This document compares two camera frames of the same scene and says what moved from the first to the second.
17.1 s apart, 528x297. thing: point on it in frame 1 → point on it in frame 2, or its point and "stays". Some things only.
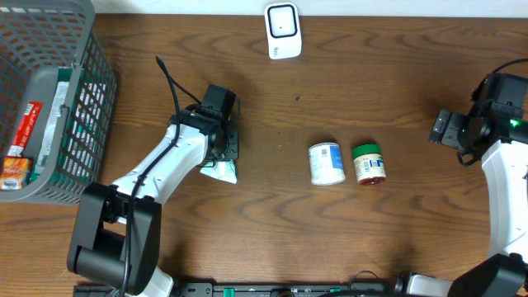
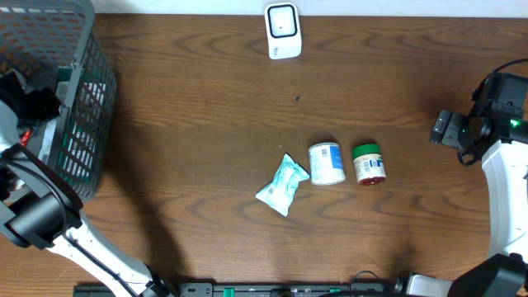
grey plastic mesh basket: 49,54 stays
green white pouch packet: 224,170 → 51,130
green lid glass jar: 369,164 stays
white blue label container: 327,165 stays
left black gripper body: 228,148 → 31,106
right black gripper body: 456,128 stays
